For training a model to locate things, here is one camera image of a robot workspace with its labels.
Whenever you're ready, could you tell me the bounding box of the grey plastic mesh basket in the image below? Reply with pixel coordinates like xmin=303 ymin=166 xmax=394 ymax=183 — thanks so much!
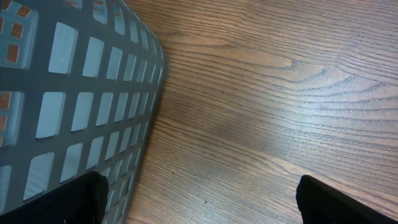
xmin=1 ymin=0 xmax=168 ymax=223

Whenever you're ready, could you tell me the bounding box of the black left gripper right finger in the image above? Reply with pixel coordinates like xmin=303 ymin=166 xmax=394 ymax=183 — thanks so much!
xmin=296 ymin=175 xmax=397 ymax=224

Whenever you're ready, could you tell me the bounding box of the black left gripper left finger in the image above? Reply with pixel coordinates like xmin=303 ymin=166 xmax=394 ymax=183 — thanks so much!
xmin=1 ymin=171 xmax=109 ymax=224

